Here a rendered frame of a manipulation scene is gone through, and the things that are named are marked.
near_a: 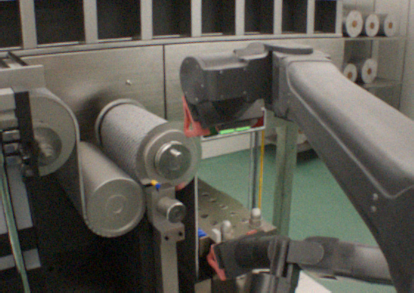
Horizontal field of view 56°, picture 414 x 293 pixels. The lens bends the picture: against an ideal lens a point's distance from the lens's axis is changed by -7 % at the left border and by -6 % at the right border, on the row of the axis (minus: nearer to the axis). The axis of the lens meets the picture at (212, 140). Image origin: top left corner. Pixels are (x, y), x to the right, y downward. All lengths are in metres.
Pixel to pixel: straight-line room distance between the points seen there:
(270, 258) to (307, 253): 0.06
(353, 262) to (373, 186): 0.43
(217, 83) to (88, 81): 0.64
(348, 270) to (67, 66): 0.77
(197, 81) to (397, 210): 0.33
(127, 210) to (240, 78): 0.43
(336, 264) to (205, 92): 0.33
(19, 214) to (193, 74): 0.34
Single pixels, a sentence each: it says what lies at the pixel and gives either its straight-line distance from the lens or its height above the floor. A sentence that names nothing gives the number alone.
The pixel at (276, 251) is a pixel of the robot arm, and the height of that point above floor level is 1.17.
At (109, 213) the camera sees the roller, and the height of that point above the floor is 1.17.
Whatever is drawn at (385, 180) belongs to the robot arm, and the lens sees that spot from 0.20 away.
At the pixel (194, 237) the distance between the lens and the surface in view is 0.94.
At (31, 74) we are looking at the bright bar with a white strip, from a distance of 0.67.
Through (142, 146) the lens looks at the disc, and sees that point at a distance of 0.78.
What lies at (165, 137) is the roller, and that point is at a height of 1.30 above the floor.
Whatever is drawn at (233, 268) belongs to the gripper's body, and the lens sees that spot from 0.75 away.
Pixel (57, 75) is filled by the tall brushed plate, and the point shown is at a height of 1.39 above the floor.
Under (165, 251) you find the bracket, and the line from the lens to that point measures 0.84.
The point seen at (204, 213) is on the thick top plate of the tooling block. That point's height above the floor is 1.03.
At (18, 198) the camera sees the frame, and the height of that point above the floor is 1.28.
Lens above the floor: 1.54
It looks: 18 degrees down
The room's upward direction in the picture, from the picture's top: straight up
